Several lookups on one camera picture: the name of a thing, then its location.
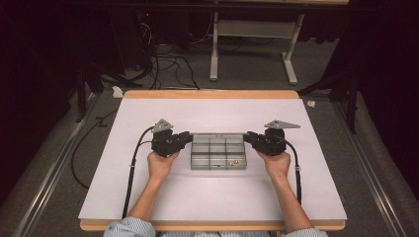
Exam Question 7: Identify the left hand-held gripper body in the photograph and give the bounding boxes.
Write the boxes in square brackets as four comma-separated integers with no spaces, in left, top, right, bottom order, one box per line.
[150,118,183,158]

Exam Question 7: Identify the person's left hand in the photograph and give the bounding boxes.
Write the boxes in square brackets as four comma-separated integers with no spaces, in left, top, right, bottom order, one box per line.
[146,150,181,182]

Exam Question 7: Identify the black computer tower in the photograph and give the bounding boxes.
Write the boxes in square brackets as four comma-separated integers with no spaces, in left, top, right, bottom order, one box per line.
[108,9,156,71]

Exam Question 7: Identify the metal floor rail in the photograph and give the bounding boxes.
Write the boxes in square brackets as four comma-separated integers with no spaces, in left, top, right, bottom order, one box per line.
[331,101,409,237]
[12,94,101,237]

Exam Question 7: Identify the wooden table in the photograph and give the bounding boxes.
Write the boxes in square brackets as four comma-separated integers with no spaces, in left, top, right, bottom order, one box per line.
[79,89,347,232]

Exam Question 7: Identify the white table mat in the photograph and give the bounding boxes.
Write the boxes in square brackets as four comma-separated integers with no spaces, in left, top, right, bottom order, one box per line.
[78,97,348,222]

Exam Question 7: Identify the clear plastic compartment box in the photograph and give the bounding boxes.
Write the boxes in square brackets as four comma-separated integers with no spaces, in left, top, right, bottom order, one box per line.
[190,132,248,171]

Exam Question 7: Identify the person's right hand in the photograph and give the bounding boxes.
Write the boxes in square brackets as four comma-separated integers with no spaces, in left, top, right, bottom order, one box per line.
[255,148,293,181]

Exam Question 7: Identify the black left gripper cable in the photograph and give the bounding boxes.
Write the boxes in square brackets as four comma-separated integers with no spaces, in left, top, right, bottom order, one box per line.
[122,125,156,219]

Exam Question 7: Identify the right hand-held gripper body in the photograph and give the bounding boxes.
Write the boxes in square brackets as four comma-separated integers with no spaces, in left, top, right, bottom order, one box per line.
[257,118,301,157]

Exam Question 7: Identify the black floor cable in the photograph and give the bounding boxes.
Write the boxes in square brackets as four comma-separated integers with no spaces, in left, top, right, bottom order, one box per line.
[70,109,119,191]

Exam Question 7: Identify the black metal stand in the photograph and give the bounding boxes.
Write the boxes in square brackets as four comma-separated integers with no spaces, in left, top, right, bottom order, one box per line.
[296,69,360,135]
[75,61,144,123]

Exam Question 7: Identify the bundle of black floor cables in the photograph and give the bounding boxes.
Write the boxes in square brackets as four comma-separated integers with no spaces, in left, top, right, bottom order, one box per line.
[131,13,214,91]

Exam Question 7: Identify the white desk frame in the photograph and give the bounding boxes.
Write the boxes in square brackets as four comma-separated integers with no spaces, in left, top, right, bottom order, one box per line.
[209,11,306,86]

